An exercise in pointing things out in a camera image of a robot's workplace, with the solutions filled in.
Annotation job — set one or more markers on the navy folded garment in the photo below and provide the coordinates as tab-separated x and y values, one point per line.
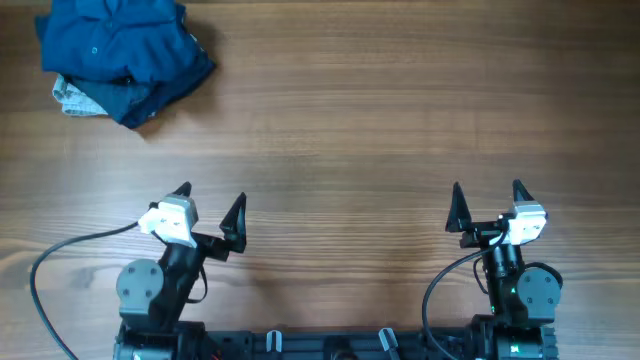
131	103

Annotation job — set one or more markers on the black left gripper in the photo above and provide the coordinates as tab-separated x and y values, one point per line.
233	233

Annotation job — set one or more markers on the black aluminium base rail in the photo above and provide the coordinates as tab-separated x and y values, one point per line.
385	343

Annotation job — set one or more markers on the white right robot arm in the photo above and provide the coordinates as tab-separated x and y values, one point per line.
523	296

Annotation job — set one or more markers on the light grey folded garment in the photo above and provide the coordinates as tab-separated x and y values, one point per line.
73	101

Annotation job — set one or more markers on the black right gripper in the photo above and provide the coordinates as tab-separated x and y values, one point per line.
459	220

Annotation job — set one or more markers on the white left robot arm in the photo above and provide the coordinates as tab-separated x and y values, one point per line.
153	293

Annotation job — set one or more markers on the teal blue polo shirt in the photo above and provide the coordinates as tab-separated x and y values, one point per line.
105	40

